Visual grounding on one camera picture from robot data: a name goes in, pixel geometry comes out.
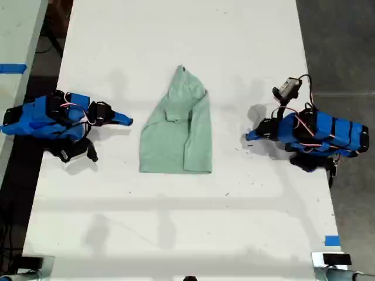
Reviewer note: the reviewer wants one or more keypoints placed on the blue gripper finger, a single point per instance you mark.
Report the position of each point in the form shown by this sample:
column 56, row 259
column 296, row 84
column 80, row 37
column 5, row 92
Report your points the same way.
column 115, row 123
column 254, row 131
column 255, row 137
column 121, row 117

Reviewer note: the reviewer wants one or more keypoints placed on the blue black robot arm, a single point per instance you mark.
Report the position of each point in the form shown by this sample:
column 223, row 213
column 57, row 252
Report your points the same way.
column 328, row 131
column 44, row 123

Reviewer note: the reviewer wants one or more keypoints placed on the long blue tape strip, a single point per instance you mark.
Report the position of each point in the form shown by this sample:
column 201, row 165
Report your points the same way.
column 11, row 68

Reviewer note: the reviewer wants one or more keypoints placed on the grey side table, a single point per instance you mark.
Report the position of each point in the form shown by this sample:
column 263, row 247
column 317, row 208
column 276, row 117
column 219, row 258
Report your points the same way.
column 17, row 35

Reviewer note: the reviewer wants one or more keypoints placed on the short blue tape strip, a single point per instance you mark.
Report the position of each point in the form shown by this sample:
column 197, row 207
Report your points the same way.
column 332, row 240

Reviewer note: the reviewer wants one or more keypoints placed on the small black box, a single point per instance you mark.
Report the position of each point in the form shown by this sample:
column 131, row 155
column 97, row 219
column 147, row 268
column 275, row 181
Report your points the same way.
column 32, row 261
column 337, row 259

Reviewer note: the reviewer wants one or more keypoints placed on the black camera stalk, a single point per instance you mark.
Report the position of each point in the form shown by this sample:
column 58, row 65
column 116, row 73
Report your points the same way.
column 283, row 104

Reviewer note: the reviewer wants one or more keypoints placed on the gripper grey camera box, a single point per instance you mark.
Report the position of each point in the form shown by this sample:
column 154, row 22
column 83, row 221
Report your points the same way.
column 288, row 87

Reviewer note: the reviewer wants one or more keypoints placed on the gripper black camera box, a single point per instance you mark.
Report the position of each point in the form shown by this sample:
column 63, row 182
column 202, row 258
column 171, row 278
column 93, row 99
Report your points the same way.
column 68, row 152

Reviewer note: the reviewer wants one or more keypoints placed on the silver metal bracket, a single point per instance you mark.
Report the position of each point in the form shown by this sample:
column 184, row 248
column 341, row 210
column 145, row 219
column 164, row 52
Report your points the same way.
column 48, row 269
column 317, row 269

